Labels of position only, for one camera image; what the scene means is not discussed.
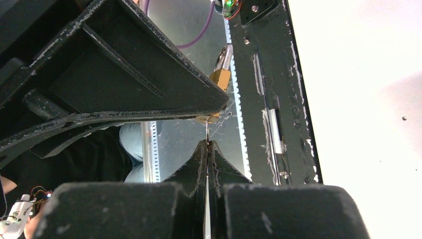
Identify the white handheld controller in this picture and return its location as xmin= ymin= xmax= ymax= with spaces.
xmin=0 ymin=194 xmax=35 ymax=239

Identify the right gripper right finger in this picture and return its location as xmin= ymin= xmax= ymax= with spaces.
xmin=208 ymin=141 xmax=369 ymax=239

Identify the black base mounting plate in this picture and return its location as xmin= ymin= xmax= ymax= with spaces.
xmin=228 ymin=0 xmax=323 ymax=185

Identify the brass padlock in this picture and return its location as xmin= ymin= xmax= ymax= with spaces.
xmin=195 ymin=43 xmax=233 ymax=123

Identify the white slotted cable duct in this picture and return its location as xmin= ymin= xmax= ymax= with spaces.
xmin=223 ymin=18 xmax=253 ymax=182

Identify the small key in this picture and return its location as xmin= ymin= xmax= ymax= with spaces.
xmin=205 ymin=117 xmax=210 ymax=144

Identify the seated person in black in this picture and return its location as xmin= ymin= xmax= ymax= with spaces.
xmin=0 ymin=123 xmax=146 ymax=239

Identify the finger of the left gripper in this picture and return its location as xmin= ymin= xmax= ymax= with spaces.
xmin=0 ymin=108 xmax=214 ymax=168
xmin=0 ymin=0 xmax=228 ymax=114

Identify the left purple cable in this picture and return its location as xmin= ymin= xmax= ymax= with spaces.
xmin=141 ymin=0 xmax=216 ymax=50

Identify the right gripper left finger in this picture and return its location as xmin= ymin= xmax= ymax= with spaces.
xmin=34 ymin=140 xmax=208 ymax=239

